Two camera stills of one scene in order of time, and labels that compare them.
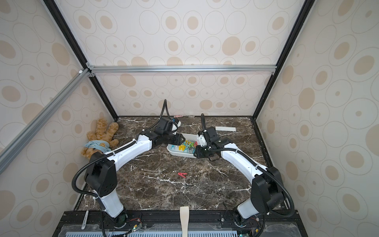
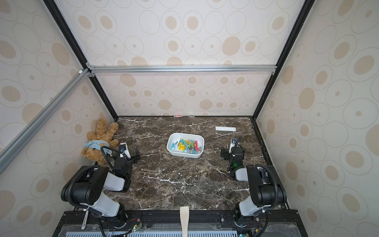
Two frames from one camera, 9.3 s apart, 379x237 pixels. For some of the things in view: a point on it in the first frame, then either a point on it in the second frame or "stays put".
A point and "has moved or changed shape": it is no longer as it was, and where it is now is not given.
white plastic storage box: x=187 y=148 stays put
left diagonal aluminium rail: x=6 y=153 stays put
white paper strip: x=225 y=128 stays put
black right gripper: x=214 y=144 → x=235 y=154
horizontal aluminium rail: x=183 y=69 stays put
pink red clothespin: x=182 y=174 has moved or changed shape
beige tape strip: x=184 y=212 stays put
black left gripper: x=178 y=139 → x=135 y=159
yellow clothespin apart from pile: x=181 y=147 stays put
